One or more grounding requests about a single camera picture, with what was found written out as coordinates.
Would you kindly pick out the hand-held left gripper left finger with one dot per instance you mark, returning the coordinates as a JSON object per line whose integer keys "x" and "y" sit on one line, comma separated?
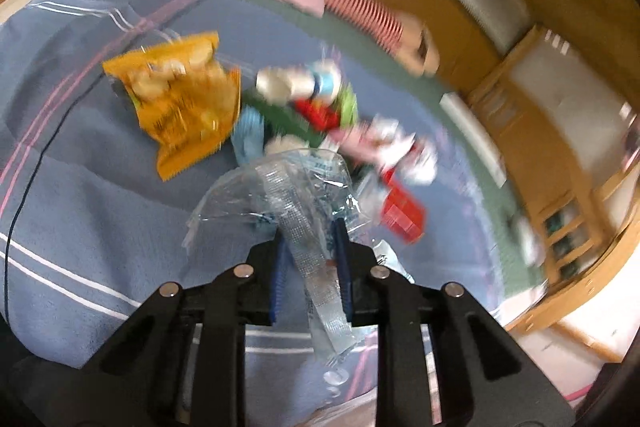
{"x": 278, "y": 279}

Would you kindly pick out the red wrapper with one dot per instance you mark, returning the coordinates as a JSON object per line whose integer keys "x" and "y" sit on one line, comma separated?
{"x": 316, "y": 113}

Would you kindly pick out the white oval device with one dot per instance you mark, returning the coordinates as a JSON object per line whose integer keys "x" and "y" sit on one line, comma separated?
{"x": 529, "y": 242}

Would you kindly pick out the light blue wrapper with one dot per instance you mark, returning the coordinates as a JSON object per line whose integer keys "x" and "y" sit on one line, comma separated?
{"x": 248, "y": 137}

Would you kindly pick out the blue striped blanket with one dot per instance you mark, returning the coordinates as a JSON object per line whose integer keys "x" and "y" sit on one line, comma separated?
{"x": 100, "y": 207}

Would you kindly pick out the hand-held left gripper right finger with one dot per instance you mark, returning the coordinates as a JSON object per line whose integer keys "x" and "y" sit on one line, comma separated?
{"x": 344, "y": 269}

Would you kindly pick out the orange snack bag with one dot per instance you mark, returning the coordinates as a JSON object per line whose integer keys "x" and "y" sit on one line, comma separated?
{"x": 185, "y": 107}

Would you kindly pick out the white paper cup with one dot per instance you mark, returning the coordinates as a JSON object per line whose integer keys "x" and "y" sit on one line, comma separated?
{"x": 282, "y": 83}

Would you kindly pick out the clear plastic wrapper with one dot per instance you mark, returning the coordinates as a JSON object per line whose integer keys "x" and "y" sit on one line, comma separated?
{"x": 300, "y": 222}

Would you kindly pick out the wooden wall cabinet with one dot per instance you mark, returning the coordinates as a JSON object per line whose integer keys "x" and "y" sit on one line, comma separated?
{"x": 425, "y": 7}

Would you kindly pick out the white flat board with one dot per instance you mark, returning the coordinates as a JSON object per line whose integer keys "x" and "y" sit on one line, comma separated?
{"x": 475, "y": 137}

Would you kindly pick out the striped stuffed doll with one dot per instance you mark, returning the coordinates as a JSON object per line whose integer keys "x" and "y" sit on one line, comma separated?
{"x": 370, "y": 14}

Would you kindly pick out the white plastic bag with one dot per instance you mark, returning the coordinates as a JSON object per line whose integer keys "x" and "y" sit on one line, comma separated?
{"x": 380, "y": 147}

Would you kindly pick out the green bed mat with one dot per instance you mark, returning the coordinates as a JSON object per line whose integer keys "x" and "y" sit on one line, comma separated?
{"x": 310, "y": 32}

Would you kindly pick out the dark green wrapper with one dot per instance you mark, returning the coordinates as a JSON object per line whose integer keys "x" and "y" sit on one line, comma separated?
{"x": 280, "y": 119}

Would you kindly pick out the wooden bed frame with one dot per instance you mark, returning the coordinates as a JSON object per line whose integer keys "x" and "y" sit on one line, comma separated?
{"x": 550, "y": 187}

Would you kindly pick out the red packet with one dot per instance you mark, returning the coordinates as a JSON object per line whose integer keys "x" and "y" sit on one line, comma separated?
{"x": 402, "y": 212}

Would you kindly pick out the frosted window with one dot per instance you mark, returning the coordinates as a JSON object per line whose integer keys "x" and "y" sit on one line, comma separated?
{"x": 492, "y": 2}

